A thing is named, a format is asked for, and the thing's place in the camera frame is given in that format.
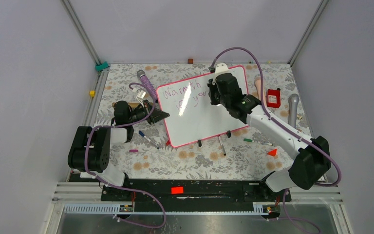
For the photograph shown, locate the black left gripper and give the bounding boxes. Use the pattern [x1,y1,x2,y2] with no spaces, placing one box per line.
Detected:
[127,99,169,125]

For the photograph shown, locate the pink framed whiteboard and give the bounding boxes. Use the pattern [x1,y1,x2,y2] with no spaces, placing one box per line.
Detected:
[156,73,246,148]

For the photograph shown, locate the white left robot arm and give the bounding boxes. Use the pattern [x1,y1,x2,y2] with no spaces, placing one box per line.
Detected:
[67,99,170,200]

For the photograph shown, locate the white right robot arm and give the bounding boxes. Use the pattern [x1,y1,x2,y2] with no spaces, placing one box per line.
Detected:
[207,73,331,201]

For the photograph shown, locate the blue capped marker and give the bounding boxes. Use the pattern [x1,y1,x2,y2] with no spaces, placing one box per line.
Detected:
[138,131,160,149]

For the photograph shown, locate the brown wooden toy microphone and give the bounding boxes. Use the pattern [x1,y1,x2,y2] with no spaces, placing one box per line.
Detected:
[112,101,152,111]

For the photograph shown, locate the purple patterned toy microphone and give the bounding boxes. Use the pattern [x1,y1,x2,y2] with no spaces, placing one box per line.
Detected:
[137,70,158,102]

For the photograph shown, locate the red box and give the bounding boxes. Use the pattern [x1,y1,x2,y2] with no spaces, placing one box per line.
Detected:
[266,88,281,108]

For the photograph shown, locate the green capped marker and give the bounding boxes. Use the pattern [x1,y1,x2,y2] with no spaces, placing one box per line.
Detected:
[243,138,273,146]

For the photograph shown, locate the yellow cube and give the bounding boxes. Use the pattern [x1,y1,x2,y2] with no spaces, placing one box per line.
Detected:
[89,90,95,98]

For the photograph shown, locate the silver toy microphone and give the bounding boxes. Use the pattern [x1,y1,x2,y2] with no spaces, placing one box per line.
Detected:
[288,94,299,128]

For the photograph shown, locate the teal block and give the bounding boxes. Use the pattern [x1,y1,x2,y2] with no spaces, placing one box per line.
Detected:
[95,61,110,72]

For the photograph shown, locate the floral patterned table mat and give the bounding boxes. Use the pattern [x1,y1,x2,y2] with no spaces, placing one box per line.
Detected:
[95,63,293,180]

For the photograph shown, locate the red triangular block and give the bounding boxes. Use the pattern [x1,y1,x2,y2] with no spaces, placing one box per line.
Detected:
[267,149,277,157]

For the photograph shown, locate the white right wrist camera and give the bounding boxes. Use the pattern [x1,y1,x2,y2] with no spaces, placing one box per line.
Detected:
[209,63,229,78]

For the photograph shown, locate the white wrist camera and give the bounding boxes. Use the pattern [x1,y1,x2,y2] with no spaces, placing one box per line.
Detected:
[209,63,229,78]
[136,90,147,101]

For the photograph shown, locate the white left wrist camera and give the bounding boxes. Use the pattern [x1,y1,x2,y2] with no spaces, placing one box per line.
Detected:
[136,90,147,101]

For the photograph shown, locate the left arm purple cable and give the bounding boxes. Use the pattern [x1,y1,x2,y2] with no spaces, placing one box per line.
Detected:
[83,82,168,229]

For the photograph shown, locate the red label on rail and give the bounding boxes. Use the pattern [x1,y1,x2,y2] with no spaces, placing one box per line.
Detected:
[170,186,184,195]

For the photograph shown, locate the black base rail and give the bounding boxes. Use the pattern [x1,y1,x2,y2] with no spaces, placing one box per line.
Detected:
[101,179,291,212]

